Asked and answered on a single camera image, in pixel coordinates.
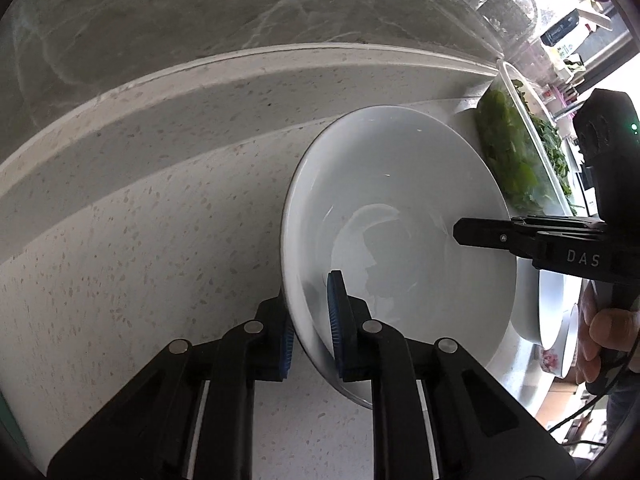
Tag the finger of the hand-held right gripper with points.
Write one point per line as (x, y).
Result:
(485, 234)
(565, 224)

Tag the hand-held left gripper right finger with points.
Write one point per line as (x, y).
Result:
(337, 325)

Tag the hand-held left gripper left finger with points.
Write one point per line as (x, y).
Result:
(225, 360)

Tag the small white bowl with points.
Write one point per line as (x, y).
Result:
(527, 305)

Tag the large white bowl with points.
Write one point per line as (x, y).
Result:
(400, 185)

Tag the person's right hand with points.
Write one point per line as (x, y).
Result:
(615, 330)

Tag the green leafy vegetables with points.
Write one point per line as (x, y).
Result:
(520, 175)

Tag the clear plastic container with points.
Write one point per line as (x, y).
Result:
(505, 125)

